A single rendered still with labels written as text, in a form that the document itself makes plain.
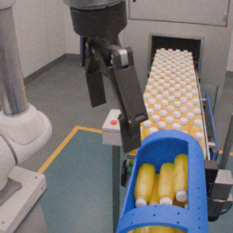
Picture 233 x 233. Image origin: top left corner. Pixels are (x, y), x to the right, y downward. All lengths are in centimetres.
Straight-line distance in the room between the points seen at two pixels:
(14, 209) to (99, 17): 85
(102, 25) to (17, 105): 68
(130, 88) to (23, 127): 69
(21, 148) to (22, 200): 20
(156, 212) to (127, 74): 49
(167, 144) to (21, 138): 57
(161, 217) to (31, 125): 56
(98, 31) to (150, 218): 53
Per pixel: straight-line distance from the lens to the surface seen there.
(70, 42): 594
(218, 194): 151
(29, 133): 100
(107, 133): 133
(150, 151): 114
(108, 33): 34
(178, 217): 75
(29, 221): 117
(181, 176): 98
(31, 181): 113
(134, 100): 34
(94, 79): 48
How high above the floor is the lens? 180
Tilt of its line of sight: 28 degrees down
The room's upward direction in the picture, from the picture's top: straight up
